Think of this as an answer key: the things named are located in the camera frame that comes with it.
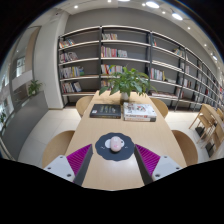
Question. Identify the grey low counter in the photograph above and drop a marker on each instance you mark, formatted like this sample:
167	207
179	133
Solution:
23	123

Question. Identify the grey bookshelf unit with books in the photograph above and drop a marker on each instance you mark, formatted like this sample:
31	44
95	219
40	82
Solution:
86	53

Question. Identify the green potted plant, white pot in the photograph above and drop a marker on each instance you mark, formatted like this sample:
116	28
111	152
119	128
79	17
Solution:
128	81

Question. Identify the wooden round-back chair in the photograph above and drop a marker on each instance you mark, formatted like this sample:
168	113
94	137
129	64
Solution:
83	105
186	146
56	146
160	106

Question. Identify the group of ceiling lights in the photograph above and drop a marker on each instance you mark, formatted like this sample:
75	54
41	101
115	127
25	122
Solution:
152	4

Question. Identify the black hardcover book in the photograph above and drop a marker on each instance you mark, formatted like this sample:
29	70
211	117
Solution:
106	110

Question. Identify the pale pink computer mouse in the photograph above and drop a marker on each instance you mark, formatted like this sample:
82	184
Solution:
116	144

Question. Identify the dark mouse pad with eyes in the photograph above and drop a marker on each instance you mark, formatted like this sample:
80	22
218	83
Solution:
115	156

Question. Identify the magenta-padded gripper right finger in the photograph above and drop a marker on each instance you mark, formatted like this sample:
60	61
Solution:
165	165

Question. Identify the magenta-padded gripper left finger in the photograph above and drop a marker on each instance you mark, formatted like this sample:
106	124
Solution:
58	166

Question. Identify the white illustrated book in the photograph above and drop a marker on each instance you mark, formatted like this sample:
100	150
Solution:
140	108

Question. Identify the small green potted plant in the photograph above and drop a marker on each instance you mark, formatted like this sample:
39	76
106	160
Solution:
34	87

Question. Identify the white book with red lettering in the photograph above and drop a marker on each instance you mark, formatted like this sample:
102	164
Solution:
140	119

